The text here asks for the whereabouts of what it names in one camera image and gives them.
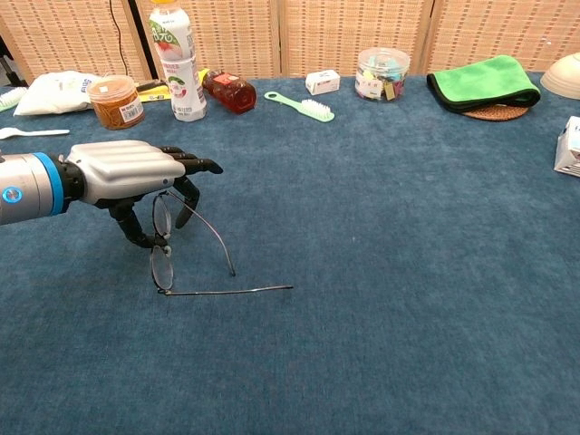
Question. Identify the white labelled drink bottle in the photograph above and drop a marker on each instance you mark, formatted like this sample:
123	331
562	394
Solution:
181	68

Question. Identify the brown woven coaster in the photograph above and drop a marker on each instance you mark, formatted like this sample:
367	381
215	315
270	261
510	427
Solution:
496	114

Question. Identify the yellow flat package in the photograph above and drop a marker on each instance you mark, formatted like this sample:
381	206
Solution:
156	96

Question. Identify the clear jar of rubber bands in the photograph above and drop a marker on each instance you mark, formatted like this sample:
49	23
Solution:
113	102

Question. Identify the mint green scrub brush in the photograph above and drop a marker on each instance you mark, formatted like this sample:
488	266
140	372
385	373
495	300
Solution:
317	111
11	97

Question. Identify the white blue milk carton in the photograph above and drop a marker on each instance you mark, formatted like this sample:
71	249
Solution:
571	147

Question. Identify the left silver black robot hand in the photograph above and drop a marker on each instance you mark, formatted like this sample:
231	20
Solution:
127	167

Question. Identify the red tea bottle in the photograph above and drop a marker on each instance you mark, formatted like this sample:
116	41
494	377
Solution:
231	93

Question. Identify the small white box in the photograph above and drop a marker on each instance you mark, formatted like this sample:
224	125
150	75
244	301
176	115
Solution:
322	82

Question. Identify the bamboo folding screen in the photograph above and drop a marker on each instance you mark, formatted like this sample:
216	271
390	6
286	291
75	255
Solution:
317	31

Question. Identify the white plastic spoon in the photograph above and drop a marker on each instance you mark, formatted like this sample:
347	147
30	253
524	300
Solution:
31	132

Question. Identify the thin black-framed eyeglasses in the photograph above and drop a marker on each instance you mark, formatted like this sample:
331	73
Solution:
161	269

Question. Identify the cream ceramic bowl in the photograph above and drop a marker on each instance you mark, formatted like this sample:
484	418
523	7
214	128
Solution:
564	77

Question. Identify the white plastic bag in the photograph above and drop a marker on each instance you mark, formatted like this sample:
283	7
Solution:
54	93

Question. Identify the green microfibre cloth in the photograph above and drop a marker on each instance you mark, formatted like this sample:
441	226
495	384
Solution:
485	81

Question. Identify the clear jar of binder clips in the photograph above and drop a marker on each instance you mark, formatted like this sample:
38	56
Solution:
383	74

